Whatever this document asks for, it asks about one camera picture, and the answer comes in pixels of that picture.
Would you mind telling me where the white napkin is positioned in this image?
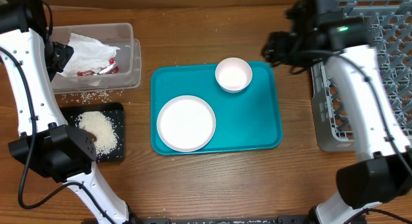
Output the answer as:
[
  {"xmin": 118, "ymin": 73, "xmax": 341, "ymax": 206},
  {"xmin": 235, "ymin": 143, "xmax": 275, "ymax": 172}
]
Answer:
[{"xmin": 61, "ymin": 33, "xmax": 120, "ymax": 77}]

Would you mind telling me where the red snack wrapper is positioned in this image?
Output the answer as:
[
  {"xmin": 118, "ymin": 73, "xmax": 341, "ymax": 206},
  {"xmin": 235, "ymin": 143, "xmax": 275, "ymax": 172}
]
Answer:
[{"xmin": 77, "ymin": 58, "xmax": 119, "ymax": 77}]

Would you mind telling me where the white pink bowl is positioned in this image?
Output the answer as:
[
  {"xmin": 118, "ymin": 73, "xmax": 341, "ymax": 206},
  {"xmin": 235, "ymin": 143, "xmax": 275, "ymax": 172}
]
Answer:
[{"xmin": 215, "ymin": 57, "xmax": 253, "ymax": 93}]

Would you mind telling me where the white rice pile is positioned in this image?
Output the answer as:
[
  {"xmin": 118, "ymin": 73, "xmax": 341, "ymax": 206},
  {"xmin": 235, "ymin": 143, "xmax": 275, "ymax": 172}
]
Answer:
[{"xmin": 76, "ymin": 111, "xmax": 118, "ymax": 156}]

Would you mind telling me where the brown food scrap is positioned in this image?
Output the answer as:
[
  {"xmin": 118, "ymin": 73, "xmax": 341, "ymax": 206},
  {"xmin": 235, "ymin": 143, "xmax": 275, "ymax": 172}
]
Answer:
[{"xmin": 86, "ymin": 131, "xmax": 97, "ymax": 144}]

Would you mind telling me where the white round plate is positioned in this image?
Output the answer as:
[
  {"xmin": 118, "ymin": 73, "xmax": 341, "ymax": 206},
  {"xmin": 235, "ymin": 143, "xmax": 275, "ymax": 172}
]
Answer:
[{"xmin": 156, "ymin": 95, "xmax": 216, "ymax": 153}]

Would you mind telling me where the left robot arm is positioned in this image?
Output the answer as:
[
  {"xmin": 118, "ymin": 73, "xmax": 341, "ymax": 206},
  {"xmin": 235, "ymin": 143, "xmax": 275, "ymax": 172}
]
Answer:
[{"xmin": 1, "ymin": 0, "xmax": 137, "ymax": 223}]

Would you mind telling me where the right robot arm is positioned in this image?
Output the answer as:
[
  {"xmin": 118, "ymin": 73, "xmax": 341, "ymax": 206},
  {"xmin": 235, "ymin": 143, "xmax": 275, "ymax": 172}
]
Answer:
[{"xmin": 261, "ymin": 18, "xmax": 411, "ymax": 223}]

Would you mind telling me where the grey dishwasher rack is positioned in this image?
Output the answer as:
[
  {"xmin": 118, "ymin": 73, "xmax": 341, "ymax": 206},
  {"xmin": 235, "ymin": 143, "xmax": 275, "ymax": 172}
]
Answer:
[{"xmin": 311, "ymin": 0, "xmax": 411, "ymax": 152}]

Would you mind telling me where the spilled rice on table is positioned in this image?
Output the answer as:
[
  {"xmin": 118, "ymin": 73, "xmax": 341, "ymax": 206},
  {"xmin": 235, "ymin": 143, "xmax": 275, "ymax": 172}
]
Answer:
[{"xmin": 56, "ymin": 90, "xmax": 123, "ymax": 106}]

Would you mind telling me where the clear plastic bin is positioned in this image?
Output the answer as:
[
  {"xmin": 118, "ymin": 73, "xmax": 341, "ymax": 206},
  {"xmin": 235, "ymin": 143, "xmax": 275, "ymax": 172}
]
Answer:
[{"xmin": 51, "ymin": 23, "xmax": 142, "ymax": 94}]

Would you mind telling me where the black plastic tray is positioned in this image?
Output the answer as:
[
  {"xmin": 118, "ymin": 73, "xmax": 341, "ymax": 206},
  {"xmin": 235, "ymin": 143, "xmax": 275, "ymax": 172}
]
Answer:
[{"xmin": 61, "ymin": 102, "xmax": 126, "ymax": 162}]

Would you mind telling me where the teal serving tray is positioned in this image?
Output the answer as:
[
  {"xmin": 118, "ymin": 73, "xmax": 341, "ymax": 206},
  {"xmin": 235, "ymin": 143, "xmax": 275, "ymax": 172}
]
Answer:
[{"xmin": 151, "ymin": 61, "xmax": 283, "ymax": 156}]

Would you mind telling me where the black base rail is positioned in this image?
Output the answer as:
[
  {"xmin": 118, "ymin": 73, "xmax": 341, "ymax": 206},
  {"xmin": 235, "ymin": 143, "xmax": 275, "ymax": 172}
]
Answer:
[{"xmin": 128, "ymin": 214, "xmax": 368, "ymax": 224}]

